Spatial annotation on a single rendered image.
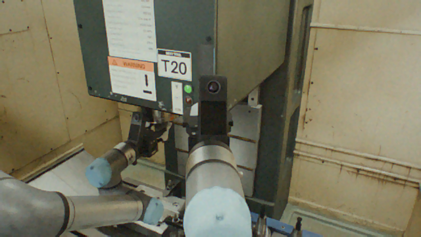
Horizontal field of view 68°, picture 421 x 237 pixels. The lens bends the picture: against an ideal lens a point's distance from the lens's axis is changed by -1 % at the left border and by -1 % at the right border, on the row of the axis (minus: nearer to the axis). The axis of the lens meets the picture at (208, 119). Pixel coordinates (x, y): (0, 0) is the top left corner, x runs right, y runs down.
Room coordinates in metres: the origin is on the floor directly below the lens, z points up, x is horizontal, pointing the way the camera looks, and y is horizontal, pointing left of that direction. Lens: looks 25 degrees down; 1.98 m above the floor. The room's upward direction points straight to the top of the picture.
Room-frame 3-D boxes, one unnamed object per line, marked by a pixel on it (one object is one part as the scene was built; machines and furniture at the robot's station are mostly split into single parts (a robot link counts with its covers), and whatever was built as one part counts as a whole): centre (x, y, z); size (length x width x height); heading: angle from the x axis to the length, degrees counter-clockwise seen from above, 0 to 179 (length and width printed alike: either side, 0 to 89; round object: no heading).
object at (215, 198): (0.31, -0.01, 1.71); 0.11 x 0.08 x 0.09; 3
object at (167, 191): (1.28, 0.19, 0.97); 0.13 x 0.03 x 0.15; 153
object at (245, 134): (1.45, -0.03, 1.16); 0.48 x 0.05 x 0.51; 63
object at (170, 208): (1.16, 0.27, 0.96); 0.29 x 0.23 x 0.05; 63
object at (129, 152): (0.87, 0.27, 1.45); 0.08 x 0.05 x 0.08; 63
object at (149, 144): (0.94, 0.23, 1.44); 0.12 x 0.08 x 0.09; 153
